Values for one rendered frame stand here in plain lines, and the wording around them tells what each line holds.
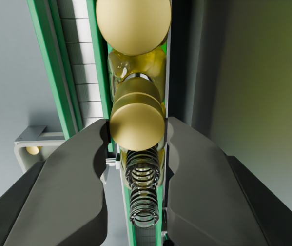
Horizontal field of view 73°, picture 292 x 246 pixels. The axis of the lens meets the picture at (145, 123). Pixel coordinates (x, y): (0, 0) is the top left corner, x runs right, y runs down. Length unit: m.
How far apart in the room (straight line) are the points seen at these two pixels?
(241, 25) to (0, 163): 0.76
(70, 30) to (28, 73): 0.24
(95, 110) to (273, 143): 0.33
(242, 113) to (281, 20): 0.10
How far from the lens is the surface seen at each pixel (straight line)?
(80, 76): 0.41
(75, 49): 0.40
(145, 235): 0.75
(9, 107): 0.67
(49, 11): 0.37
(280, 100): 0.20
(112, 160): 0.40
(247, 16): 0.26
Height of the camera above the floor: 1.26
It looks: 60 degrees down
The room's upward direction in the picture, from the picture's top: 176 degrees clockwise
